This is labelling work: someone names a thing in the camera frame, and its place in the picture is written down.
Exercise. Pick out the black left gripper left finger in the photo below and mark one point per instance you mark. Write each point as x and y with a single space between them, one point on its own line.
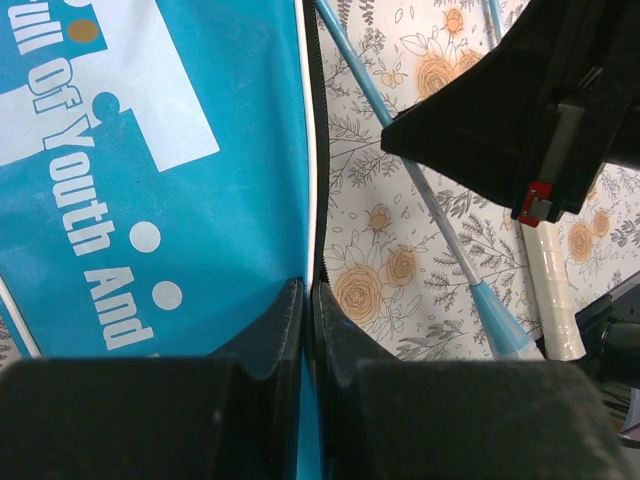
232 414

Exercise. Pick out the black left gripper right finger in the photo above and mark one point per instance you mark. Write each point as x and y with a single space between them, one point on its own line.
384 418

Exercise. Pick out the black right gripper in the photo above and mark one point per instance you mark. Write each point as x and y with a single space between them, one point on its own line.
554 101

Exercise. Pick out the blue racket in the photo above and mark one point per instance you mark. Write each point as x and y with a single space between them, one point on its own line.
507 338
550 280

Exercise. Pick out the blue racket bag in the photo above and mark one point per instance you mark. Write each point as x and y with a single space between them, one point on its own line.
161 164

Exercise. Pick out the floral tablecloth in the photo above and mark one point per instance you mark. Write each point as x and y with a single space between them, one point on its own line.
387 262

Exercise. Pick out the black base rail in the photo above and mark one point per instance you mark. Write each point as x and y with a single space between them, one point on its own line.
609 328

